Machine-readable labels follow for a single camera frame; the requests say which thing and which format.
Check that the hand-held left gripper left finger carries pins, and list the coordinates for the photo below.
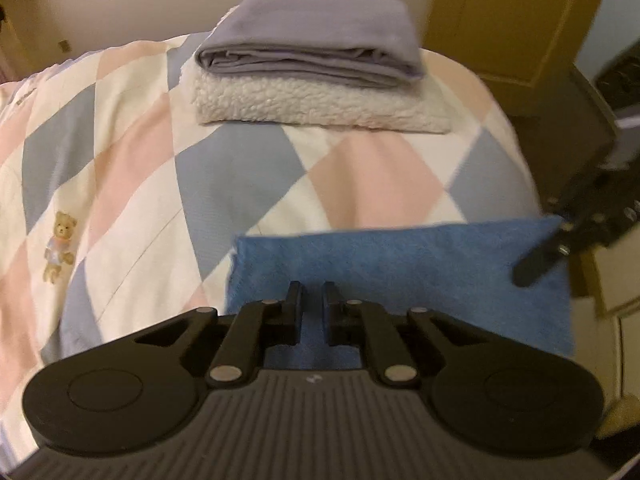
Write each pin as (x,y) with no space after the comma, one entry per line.
(295,310)

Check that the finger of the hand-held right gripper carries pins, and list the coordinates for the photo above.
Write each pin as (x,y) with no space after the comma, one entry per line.
(542,260)

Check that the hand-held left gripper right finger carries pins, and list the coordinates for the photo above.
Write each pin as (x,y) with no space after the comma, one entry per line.
(331,310)

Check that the blue towel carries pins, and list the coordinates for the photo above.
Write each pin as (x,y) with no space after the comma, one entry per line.
(400,270)

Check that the cream cabinet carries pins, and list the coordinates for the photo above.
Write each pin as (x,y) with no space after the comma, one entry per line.
(615,280)

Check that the yellow wooden wardrobe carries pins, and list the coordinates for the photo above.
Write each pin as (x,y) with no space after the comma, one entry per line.
(505,20)

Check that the folded white fleece blanket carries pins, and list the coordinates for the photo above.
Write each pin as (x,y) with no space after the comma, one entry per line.
(325,107)

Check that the checkered pastel quilt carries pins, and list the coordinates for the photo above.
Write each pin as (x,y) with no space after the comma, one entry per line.
(125,135)

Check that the folded grey blanket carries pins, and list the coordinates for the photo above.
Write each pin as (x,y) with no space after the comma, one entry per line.
(310,30)

